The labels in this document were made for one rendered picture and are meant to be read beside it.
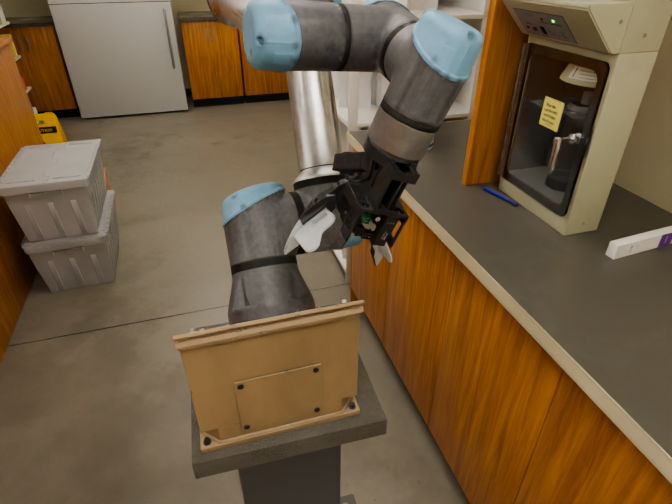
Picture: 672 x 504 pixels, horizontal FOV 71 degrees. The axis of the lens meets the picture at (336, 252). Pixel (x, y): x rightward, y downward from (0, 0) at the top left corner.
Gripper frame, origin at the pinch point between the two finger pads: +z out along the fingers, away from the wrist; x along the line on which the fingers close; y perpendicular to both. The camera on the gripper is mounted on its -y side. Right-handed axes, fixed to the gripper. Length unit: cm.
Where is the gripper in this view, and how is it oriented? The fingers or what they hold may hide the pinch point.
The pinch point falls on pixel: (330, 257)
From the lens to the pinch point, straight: 70.7
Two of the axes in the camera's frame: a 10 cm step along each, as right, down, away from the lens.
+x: 8.9, 1.1, 4.4
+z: -3.7, 7.5, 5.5
